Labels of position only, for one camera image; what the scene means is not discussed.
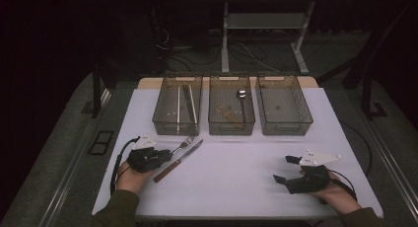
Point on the white chopstick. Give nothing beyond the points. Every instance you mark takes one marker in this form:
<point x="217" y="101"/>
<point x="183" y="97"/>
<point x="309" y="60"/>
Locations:
<point x="193" y="105"/>
<point x="178" y="108"/>

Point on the person's right hand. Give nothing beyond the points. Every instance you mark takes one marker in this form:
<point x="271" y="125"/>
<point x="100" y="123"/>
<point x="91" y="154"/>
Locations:
<point x="338" y="195"/>

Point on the metal floor rail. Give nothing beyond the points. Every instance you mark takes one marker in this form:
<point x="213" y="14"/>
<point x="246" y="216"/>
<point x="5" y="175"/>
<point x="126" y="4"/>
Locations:
<point x="396" y="166"/>
<point x="73" y="161"/>

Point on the black floor frame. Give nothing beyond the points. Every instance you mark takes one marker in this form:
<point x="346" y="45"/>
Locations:
<point x="101" y="142"/>

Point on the black metal stand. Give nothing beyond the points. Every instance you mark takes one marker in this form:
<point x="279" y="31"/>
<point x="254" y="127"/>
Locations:
<point x="96" y="98"/>
<point x="365" y="98"/>

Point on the white table frame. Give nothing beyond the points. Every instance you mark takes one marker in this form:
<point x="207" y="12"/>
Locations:
<point x="225" y="39"/>

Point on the steel fork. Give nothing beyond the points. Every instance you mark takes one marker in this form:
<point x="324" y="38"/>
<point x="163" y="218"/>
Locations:
<point x="185" y="143"/>

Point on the person's left hand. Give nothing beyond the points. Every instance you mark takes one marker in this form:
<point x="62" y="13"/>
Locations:
<point x="129" y="181"/>

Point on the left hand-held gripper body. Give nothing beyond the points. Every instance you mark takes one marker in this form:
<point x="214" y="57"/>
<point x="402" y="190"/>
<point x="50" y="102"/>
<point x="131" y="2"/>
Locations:
<point x="144" y="159"/>

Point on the steel chopstick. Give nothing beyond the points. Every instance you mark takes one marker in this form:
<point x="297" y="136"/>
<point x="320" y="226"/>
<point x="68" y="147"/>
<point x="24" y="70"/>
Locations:
<point x="189" y="100"/>

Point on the amber plastic spoon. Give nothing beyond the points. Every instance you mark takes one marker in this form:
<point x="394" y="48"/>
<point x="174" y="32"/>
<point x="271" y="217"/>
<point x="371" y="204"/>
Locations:
<point x="230" y="115"/>

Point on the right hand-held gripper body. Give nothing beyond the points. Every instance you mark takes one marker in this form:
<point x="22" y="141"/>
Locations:
<point x="312" y="181"/>

